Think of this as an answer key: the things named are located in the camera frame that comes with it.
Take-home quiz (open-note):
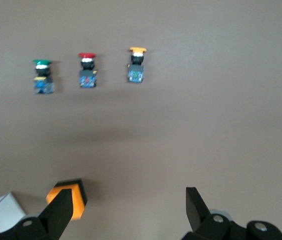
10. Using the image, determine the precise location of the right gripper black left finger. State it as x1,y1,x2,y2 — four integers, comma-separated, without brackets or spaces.
13,188,72,240

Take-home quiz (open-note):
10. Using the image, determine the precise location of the white drawer cabinet housing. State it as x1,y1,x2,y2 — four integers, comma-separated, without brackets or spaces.
0,191,26,230

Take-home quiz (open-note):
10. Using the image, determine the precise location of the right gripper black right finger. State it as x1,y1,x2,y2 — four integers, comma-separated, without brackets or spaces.
182,187,231,240

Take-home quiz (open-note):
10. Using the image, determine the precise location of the yellow mushroom push button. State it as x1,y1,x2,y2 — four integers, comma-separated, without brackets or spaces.
125,46,147,84

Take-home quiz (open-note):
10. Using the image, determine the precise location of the orange button enclosure box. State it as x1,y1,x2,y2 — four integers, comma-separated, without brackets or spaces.
45,178,88,221

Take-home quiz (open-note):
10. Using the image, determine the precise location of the green mushroom push button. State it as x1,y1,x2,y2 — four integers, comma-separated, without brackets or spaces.
32,58,56,95

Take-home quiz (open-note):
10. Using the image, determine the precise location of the red mushroom push button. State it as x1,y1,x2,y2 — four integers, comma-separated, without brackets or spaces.
77,52,98,88

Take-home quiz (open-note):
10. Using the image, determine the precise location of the brown table cover sheet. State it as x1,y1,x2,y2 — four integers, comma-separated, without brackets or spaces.
0,0,282,240

